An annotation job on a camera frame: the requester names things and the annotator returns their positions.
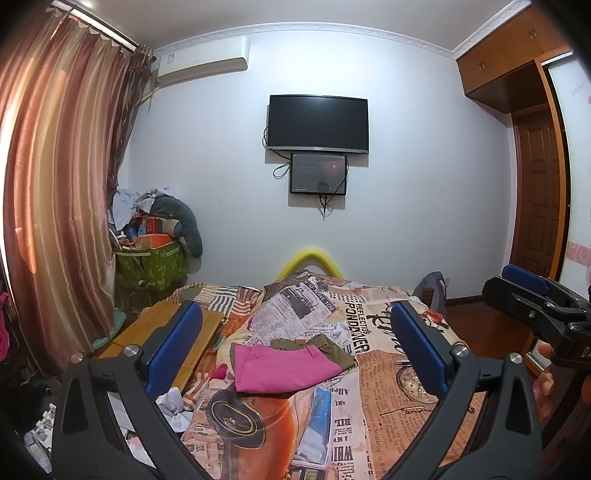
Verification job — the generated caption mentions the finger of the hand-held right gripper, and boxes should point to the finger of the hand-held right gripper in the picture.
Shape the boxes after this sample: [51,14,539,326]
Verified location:
[481,276,575,335]
[502,264,591,311]

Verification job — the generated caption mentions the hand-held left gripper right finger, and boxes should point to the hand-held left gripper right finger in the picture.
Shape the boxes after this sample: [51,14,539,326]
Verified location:
[383,301,544,480]

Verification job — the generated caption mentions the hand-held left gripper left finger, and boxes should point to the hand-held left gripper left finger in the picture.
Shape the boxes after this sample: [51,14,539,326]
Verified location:
[51,300,218,480]

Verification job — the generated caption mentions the pink pants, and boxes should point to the pink pants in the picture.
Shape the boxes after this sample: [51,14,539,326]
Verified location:
[230,345,341,394]

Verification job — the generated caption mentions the person's right hand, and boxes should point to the person's right hand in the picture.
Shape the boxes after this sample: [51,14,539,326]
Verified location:
[531,339,561,418]

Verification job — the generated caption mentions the wooden bedside board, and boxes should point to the wooden bedside board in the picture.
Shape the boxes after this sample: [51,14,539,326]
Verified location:
[95,300,225,393]

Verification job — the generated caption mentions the teal plastic basin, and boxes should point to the teal plastic basin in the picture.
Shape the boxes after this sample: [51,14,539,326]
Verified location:
[113,309,141,333]

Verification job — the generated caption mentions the grey blue backpack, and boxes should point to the grey blue backpack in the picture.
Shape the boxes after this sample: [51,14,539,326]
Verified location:
[411,271,448,317]

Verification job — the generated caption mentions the white crumpled cloth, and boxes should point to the white crumpled cloth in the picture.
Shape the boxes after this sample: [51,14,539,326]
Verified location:
[154,387,195,432]

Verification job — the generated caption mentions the newspaper print blanket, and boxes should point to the newspaper print blanket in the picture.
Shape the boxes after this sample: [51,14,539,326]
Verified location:
[152,270,490,480]

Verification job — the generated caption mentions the green patterned storage bag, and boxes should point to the green patterned storage bag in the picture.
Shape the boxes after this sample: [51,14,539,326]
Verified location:
[113,237,189,289]

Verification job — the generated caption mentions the olive green garment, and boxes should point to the olive green garment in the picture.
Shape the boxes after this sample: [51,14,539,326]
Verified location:
[270,333,358,372]

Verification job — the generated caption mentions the brown wooden door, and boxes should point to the brown wooden door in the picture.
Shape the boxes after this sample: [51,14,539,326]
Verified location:
[510,108,570,282]

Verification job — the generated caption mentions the orange box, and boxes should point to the orange box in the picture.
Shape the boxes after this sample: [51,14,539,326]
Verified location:
[136,233,171,250]

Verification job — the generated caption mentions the grey pillow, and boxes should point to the grey pillow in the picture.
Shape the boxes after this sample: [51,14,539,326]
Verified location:
[150,196,204,259]

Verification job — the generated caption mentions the white sliding wardrobe door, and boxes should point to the white sliding wardrobe door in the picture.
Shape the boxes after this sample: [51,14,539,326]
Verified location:
[542,51,591,289]

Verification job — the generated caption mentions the yellow foam tube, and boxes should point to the yellow foam tube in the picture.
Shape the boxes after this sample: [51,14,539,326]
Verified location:
[276,248,345,281]

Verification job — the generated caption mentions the pile of pale clothes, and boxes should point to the pile of pale clothes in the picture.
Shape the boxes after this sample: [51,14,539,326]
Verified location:
[108,187,174,232]

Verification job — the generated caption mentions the white cloth on floor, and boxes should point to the white cloth on floor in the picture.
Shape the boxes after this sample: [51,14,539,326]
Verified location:
[25,404,58,472]

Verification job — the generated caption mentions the brown striped curtain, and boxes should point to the brown striped curtain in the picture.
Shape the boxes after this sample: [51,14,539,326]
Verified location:
[0,9,155,374]

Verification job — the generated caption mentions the wooden overhead cupboard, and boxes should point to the wooden overhead cupboard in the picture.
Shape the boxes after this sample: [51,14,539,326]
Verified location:
[455,4,573,114]

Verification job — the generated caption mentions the white air conditioner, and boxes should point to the white air conditioner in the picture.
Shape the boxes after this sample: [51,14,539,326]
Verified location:
[154,37,250,86]

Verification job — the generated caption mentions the black hanging cable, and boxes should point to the black hanging cable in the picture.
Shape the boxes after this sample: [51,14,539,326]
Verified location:
[318,178,348,220]

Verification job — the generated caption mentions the small black wall monitor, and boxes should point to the small black wall monitor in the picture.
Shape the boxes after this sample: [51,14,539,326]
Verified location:
[289,152,348,195]

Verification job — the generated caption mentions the black looped cable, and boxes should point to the black looped cable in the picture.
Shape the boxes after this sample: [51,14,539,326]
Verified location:
[263,124,293,181]

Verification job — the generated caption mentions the black wall television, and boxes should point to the black wall television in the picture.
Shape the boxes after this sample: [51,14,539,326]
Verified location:
[268,95,370,154]

